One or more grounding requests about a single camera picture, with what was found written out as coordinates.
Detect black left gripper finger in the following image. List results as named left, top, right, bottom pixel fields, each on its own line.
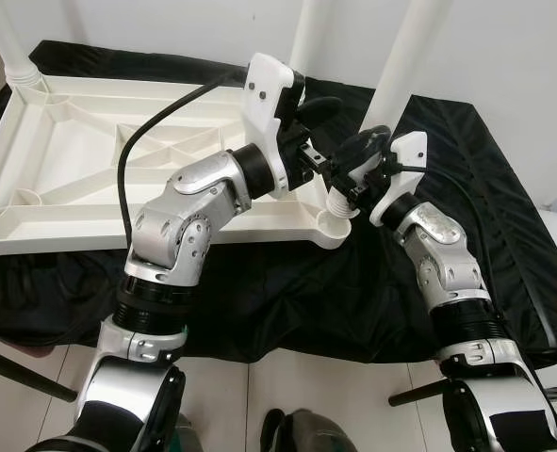
left=327, top=125, right=392, bottom=180
left=297, top=96, right=345, bottom=128

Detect white plastic children table top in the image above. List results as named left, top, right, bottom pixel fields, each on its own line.
left=0, top=73, right=354, bottom=269

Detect black table cloth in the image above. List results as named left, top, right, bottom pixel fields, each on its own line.
left=0, top=40, right=557, bottom=368

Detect dark metal table leg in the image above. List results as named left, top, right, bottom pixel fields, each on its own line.
left=0, top=341, right=76, bottom=404
left=388, top=379, right=449, bottom=408

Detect grey right robot foot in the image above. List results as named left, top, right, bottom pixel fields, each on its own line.
left=259, top=408, right=354, bottom=452

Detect grey robot foot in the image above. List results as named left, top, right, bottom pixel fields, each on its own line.
left=259, top=408, right=354, bottom=452
left=170, top=419, right=204, bottom=452

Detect grey left robot foot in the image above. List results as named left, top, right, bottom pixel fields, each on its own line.
left=170, top=419, right=204, bottom=452

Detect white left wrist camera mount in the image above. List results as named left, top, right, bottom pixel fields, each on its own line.
left=243, top=54, right=307, bottom=199

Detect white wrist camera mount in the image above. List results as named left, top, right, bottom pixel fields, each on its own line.
left=370, top=132, right=428, bottom=227
left=243, top=54, right=307, bottom=199

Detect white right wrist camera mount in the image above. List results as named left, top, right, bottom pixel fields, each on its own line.
left=370, top=132, right=428, bottom=227

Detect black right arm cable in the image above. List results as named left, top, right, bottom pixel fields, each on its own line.
left=391, top=165, right=505, bottom=312

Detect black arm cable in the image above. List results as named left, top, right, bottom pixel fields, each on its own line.
left=391, top=165, right=505, bottom=312
left=116, top=75, right=255, bottom=246

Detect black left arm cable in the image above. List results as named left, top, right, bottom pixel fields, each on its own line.
left=116, top=75, right=255, bottom=246

